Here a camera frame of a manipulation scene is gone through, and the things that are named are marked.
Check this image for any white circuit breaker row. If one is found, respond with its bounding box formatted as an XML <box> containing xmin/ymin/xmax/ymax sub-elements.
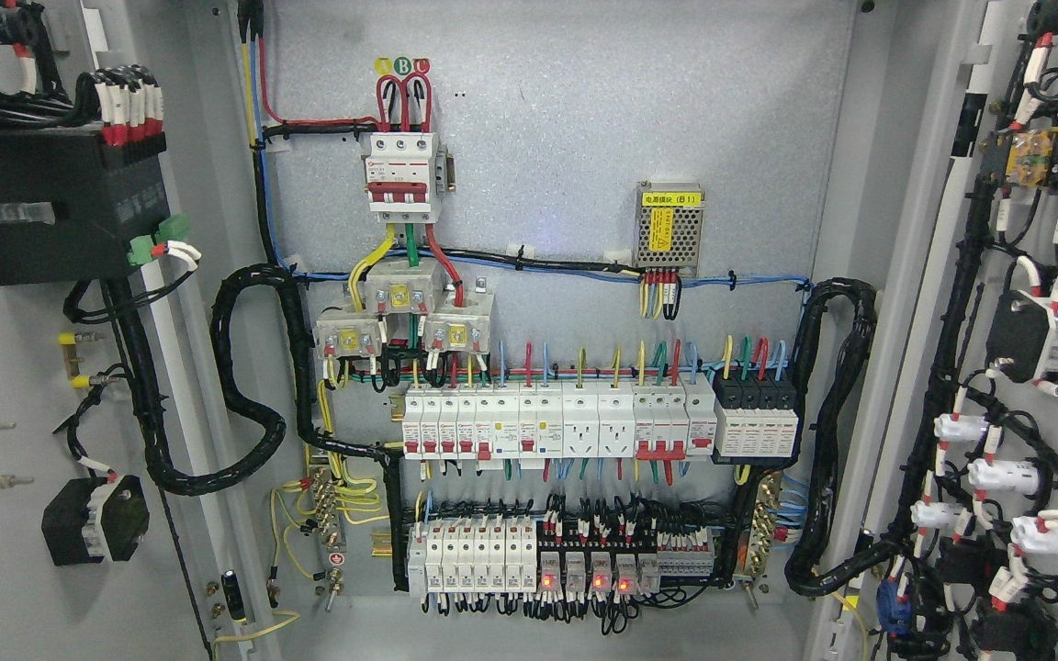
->
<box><xmin>400</xmin><ymin>379</ymin><xmax>717</xmax><ymax>469</ymax></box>

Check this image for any black surge protector block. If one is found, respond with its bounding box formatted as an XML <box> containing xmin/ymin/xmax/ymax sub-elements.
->
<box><xmin>711</xmin><ymin>373</ymin><xmax>799</xmax><ymax>467</ymax></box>

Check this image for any top clear current transformer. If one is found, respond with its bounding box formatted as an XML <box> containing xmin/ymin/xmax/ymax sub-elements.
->
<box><xmin>358</xmin><ymin>258</ymin><xmax>445</xmax><ymax>315</ymax></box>

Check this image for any left clear current transformer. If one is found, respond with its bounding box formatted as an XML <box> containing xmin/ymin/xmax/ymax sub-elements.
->
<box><xmin>314</xmin><ymin>306</ymin><xmax>388</xmax><ymax>357</ymax></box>

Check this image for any grey cabinet door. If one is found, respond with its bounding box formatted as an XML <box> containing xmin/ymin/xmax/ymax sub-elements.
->
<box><xmin>786</xmin><ymin>1</ymin><xmax>1058</xmax><ymax>660</ymax></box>
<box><xmin>0</xmin><ymin>1</ymin><xmax>252</xmax><ymax>660</ymax></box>

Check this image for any lower relay terminal row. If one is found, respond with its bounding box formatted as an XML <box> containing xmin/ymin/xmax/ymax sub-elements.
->
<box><xmin>404</xmin><ymin>494</ymin><xmax>731</xmax><ymax>634</ymax></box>

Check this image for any red white main breaker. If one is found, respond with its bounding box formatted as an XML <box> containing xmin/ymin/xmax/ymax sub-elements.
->
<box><xmin>364</xmin><ymin>131</ymin><xmax>448</xmax><ymax>223</ymax></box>

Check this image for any black digital power meter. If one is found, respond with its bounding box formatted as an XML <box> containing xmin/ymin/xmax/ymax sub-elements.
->
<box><xmin>0</xmin><ymin>124</ymin><xmax>171</xmax><ymax>286</ymax></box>

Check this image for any metal mesh power supply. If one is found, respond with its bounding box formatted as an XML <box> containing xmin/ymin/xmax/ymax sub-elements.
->
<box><xmin>633</xmin><ymin>181</ymin><xmax>705</xmax><ymax>276</ymax></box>

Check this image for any left black corrugated cable conduit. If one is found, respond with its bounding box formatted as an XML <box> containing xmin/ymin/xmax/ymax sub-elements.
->
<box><xmin>125</xmin><ymin>264</ymin><xmax>401</xmax><ymax>497</ymax></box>

